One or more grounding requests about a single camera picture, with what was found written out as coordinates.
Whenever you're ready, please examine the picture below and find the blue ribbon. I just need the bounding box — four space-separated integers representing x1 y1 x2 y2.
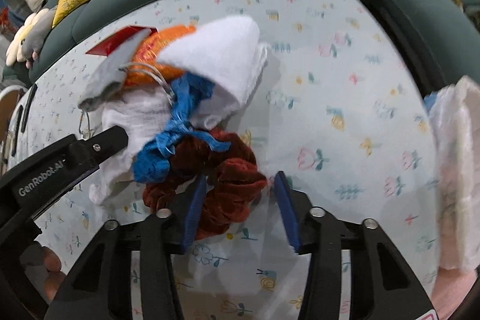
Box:
133 72 231 184

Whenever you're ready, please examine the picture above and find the brown velvet scrunchie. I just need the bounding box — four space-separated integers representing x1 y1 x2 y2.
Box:
142 127 267 241

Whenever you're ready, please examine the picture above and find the white paper towel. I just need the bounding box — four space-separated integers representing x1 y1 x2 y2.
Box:
156 15 269 130

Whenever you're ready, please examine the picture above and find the white lined trash bin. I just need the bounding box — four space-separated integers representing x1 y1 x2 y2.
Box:
425 76 479 274

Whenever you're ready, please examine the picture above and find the left hand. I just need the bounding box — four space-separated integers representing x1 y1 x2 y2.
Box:
19 241 66 304

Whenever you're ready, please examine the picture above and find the white round chair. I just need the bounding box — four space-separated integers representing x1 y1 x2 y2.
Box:
0 85 27 175

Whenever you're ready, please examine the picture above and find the black remote on table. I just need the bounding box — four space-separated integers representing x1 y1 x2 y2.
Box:
20 84 38 133

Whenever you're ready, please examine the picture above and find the small daisy cushion left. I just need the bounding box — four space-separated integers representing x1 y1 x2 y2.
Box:
6 8 49 67

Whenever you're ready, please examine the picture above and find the grey plush toy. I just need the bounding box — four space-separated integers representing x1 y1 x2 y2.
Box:
19 7 57 69

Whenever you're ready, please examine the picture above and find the red paper piece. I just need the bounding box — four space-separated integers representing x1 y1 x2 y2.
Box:
85 25 157 56

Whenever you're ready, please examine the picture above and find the orange crumpled wrapper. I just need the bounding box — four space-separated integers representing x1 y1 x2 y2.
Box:
123 25 196 90

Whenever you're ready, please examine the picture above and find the floral light blue tablecloth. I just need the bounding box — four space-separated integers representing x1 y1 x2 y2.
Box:
8 0 440 319

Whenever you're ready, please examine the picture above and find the grey drawstring pouch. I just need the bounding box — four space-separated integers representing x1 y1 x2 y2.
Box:
77 28 175 140

